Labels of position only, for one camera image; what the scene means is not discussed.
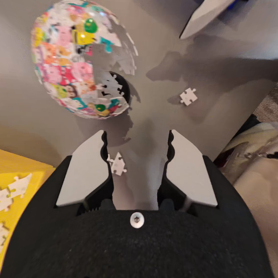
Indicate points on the yellow plastic bin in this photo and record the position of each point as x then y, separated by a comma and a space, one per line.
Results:
30, 208

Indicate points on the black ball stand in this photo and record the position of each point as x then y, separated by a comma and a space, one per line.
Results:
121, 84

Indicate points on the colourful puzzle ball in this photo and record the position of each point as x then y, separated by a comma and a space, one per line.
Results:
65, 56

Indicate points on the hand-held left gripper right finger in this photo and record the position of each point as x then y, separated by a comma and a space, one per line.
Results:
191, 178

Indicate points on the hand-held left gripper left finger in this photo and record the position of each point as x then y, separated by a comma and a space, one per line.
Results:
82, 178

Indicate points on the beige hoodie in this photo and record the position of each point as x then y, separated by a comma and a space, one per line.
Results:
256, 195

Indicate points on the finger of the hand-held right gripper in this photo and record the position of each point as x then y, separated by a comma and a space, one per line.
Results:
208, 11

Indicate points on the white puzzle piece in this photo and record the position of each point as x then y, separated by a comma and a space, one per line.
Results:
21, 186
188, 96
3, 234
117, 165
5, 200

